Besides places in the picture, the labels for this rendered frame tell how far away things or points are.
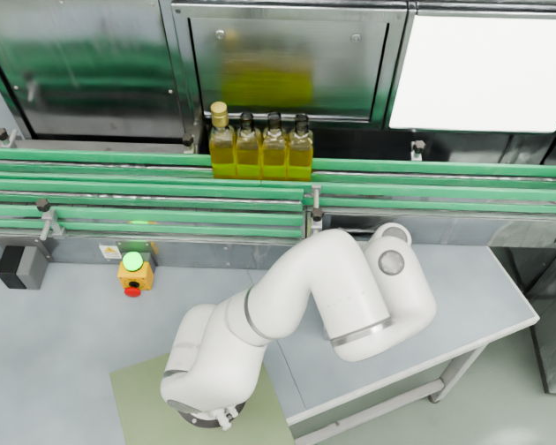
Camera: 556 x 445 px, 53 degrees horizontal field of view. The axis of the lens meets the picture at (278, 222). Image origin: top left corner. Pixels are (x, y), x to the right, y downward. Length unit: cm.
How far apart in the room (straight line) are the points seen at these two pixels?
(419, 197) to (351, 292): 68
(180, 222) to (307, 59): 46
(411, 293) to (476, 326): 64
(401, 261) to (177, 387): 37
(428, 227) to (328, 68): 47
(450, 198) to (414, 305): 61
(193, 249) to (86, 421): 44
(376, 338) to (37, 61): 104
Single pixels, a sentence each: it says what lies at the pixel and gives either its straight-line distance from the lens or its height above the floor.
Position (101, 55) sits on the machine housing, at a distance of 137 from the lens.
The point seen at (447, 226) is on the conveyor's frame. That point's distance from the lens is 144.
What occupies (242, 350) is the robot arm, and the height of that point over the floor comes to 124.
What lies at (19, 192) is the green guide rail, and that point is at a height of 92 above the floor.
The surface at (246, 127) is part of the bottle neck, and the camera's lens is 119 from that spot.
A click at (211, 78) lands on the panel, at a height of 113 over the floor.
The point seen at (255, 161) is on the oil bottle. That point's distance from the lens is 125.
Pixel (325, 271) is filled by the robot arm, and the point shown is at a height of 136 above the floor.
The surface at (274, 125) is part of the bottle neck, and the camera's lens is 119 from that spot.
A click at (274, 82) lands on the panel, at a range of 130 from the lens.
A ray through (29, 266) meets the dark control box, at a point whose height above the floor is 83.
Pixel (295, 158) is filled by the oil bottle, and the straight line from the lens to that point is 124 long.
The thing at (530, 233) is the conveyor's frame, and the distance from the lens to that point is 152.
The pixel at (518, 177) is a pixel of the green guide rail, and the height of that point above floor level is 92.
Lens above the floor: 198
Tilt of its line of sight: 56 degrees down
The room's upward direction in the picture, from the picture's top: straight up
